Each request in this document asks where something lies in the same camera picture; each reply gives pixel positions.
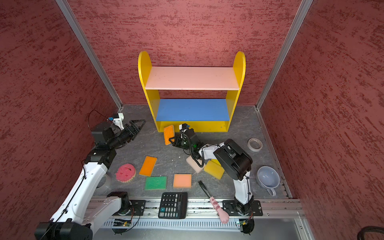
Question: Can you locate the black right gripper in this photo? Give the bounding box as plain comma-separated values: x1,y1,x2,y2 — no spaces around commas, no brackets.
169,134,195,150

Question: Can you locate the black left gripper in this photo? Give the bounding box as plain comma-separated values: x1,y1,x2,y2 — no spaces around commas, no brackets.
108,119,147,149

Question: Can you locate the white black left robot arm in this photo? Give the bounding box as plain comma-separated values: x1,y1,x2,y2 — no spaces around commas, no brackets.
35,118,146,240

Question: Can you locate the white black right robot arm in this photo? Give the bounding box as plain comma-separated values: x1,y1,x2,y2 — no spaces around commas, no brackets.
169,125,254,215

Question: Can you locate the yellow shelf unit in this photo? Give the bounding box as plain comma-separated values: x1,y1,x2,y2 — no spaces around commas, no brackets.
138,51,246,133

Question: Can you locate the pale pink sponge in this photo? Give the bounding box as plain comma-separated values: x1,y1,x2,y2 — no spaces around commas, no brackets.
186,156,205,174

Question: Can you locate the orange flat sponge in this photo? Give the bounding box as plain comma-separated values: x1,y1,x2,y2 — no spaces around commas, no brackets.
139,156,157,177

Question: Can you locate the peach orange sponge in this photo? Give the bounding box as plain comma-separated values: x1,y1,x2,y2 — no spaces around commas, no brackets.
173,174,192,189

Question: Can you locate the yellow sponge upper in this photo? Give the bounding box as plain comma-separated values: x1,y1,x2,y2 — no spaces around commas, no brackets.
211,159,221,166

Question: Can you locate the yellow sponge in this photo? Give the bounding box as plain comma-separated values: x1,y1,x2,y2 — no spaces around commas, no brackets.
204,160,225,180
211,159,221,166

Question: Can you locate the yellow sponge middle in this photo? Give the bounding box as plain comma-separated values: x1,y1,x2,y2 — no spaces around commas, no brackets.
204,160,225,180

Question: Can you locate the green scrub sponge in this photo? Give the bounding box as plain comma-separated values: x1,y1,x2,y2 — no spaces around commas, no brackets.
145,176,167,191

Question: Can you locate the pink round smiley sponge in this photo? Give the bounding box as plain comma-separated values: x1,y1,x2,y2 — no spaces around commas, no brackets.
116,164,136,183

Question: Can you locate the black calculator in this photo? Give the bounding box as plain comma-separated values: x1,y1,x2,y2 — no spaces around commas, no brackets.
158,192,188,220

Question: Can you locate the grey tape roll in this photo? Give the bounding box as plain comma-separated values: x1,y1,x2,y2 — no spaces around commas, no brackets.
97,176,108,189

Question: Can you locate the white tape roll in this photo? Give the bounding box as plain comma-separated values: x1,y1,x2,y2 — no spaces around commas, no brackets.
247,138,263,152

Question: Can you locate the grey blue mug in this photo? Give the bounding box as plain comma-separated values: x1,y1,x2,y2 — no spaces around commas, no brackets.
257,166,280,197

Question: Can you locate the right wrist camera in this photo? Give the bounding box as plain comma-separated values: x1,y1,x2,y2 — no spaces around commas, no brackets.
179,124,190,132

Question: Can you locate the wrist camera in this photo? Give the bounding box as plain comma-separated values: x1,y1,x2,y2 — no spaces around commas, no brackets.
108,113,124,130
179,124,190,132

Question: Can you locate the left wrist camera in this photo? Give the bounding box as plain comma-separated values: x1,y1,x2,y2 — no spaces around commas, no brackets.
108,113,124,130

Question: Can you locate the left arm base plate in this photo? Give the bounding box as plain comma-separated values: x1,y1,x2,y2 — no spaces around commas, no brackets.
113,200,147,218

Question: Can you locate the perforated cable duct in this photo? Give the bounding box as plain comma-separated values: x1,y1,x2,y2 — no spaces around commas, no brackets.
101,218,240,232

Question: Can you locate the pink handled black brush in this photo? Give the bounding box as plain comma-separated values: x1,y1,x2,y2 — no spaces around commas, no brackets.
198,181,230,224

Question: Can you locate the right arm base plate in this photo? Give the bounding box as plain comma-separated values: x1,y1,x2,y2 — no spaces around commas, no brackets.
222,200,263,217

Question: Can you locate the black cable corner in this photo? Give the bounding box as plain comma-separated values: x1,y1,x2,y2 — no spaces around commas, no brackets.
357,226,384,240

